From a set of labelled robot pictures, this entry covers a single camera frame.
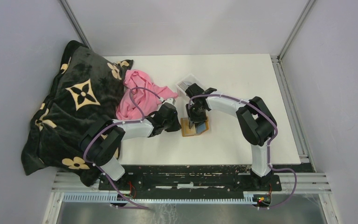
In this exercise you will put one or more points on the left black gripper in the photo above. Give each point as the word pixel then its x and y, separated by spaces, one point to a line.
pixel 177 126

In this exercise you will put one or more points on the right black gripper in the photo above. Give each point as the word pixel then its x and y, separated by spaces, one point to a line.
pixel 192 118

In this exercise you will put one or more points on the yellow leather card holder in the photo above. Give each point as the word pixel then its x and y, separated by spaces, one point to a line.
pixel 200 128

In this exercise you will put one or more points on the gold vip card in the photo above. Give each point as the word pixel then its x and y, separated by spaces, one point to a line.
pixel 189 130

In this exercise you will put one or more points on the stack of credit cards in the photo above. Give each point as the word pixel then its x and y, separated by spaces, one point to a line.
pixel 185 84

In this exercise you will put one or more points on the white plastic tray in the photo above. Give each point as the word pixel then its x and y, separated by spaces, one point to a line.
pixel 192 78

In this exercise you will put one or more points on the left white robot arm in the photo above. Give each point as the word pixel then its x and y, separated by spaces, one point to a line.
pixel 101 141

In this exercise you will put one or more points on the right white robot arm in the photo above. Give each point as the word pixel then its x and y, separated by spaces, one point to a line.
pixel 258 126

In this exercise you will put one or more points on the pink cloth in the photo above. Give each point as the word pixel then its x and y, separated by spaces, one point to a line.
pixel 142 96

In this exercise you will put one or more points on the black floral blanket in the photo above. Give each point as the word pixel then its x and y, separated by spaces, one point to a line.
pixel 86 87

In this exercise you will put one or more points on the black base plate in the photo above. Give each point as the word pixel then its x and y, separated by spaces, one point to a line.
pixel 198 181

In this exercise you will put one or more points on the white slotted cable duct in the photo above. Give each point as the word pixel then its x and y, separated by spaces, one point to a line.
pixel 115 198

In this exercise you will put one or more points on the aluminium frame rail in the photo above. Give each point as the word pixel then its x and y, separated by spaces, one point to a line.
pixel 309 181

